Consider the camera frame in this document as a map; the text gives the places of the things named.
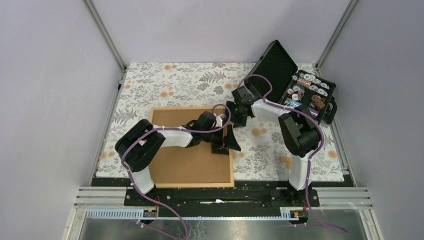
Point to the light wooden picture frame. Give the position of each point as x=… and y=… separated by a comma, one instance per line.
x=192, y=184

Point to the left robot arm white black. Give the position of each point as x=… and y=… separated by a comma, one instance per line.
x=138, y=147

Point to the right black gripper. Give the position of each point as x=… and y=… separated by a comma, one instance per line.
x=229, y=106

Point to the open black chip case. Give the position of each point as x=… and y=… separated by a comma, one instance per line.
x=287, y=79

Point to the small wooden block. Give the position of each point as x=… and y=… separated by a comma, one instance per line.
x=286, y=160

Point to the brown frame backing board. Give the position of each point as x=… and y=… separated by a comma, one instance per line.
x=192, y=165

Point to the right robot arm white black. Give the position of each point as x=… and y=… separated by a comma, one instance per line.
x=300, y=132

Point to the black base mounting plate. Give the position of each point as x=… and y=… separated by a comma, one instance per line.
x=262, y=193

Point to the floral patterned table mat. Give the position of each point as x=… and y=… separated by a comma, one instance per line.
x=150, y=85

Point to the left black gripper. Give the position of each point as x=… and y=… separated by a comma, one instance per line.
x=228, y=141

